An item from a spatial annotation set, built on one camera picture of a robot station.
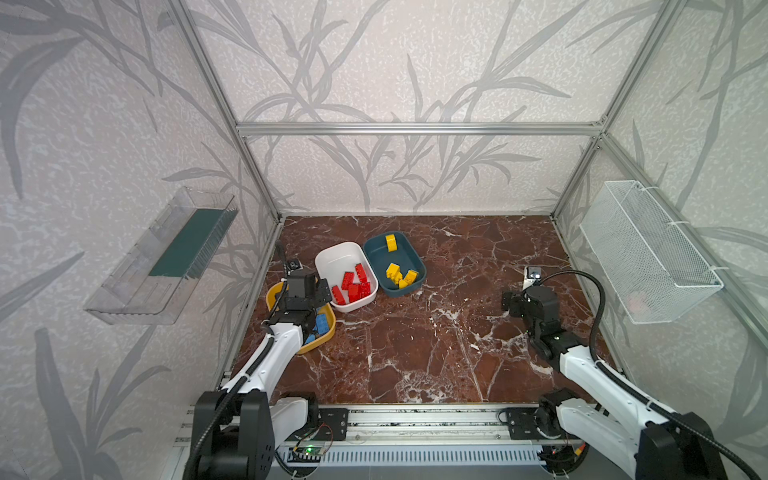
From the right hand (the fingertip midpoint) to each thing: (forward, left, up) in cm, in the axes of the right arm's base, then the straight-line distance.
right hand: (523, 280), depth 86 cm
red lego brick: (+7, +54, -10) cm, 55 cm away
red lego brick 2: (+9, +50, -11) cm, 52 cm away
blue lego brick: (-15, +61, -6) cm, 63 cm away
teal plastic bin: (+18, +34, -12) cm, 40 cm away
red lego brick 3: (+1, +57, -11) cm, 58 cm away
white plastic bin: (+15, +61, -11) cm, 64 cm away
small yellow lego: (+7, +33, -10) cm, 35 cm away
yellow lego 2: (+7, +38, -7) cm, 40 cm away
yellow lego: (+22, +40, -9) cm, 46 cm away
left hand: (+1, +63, 0) cm, 63 cm away
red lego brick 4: (+1, +51, -8) cm, 52 cm away
